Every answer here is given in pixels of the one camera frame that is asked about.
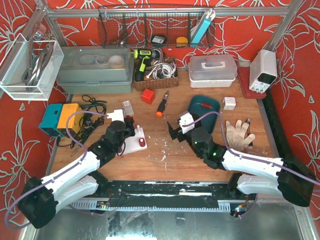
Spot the large red spring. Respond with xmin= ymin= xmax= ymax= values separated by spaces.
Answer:
xmin=138 ymin=137 xmax=146 ymax=148

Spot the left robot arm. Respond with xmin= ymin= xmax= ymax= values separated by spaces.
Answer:
xmin=17 ymin=115 xmax=135 ymax=229

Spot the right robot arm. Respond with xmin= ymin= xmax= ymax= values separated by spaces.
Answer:
xmin=168 ymin=124 xmax=316 ymax=207

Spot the orange black screwdriver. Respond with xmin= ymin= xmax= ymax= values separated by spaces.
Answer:
xmin=156 ymin=91 xmax=169 ymax=117

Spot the teal plastic tray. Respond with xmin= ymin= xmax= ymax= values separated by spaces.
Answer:
xmin=184 ymin=94 xmax=221 ymax=135

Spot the red cube block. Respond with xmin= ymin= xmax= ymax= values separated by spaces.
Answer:
xmin=141 ymin=88 xmax=156 ymax=105

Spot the white work glove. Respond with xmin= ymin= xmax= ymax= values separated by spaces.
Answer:
xmin=225 ymin=119 xmax=256 ymax=152

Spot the white cube power adapter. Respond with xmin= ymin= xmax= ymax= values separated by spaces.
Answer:
xmin=222 ymin=96 xmax=237 ymax=111

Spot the wicker basket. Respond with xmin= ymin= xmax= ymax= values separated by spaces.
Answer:
xmin=132 ymin=69 xmax=179 ymax=91

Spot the grey plastic storage box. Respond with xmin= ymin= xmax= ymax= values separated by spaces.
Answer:
xmin=56 ymin=46 xmax=134 ymax=95

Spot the white translucent storage box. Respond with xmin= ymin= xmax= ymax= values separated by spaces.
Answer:
xmin=188 ymin=54 xmax=238 ymax=88

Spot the yellow teal device box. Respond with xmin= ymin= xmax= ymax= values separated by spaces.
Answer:
xmin=38 ymin=103 xmax=84 ymax=138

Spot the yellow tape measure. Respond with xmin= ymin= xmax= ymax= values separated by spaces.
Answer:
xmin=176 ymin=36 xmax=189 ymax=48

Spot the black tape measure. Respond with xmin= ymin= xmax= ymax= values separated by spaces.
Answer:
xmin=150 ymin=34 xmax=167 ymax=48

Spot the white bench power supply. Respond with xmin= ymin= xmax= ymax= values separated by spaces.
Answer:
xmin=248 ymin=49 xmax=278 ymax=94

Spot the teal white book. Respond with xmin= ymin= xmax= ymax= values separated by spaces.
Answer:
xmin=190 ymin=8 xmax=216 ymax=48

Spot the clear acrylic bin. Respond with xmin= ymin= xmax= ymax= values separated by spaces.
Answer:
xmin=0 ymin=34 xmax=64 ymax=101

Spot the white peg base plate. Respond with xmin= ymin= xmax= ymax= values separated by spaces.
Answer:
xmin=118 ymin=125 xmax=148 ymax=156

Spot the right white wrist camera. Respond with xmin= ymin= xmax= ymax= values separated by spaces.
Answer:
xmin=178 ymin=111 xmax=195 ymax=135

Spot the black cable bundle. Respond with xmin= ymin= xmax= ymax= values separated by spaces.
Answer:
xmin=56 ymin=94 xmax=108 ymax=157

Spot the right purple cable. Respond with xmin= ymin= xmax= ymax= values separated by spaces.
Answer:
xmin=182 ymin=111 xmax=320 ymax=221

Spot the purple cable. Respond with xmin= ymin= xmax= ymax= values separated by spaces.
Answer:
xmin=4 ymin=111 xmax=111 ymax=230
xmin=182 ymin=111 xmax=320 ymax=221

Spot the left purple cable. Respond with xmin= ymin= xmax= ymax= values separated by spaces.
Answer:
xmin=4 ymin=111 xmax=111 ymax=230

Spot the white coiled cable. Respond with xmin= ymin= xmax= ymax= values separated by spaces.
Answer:
xmin=147 ymin=62 xmax=177 ymax=80

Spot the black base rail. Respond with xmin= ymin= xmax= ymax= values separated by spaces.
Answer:
xmin=78 ymin=179 xmax=258 ymax=208

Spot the green black cordless drill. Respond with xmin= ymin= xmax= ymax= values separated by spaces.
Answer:
xmin=133 ymin=48 xmax=160 ymax=82

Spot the black wire hanging basket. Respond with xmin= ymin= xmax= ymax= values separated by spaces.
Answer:
xmin=97 ymin=5 xmax=216 ymax=50

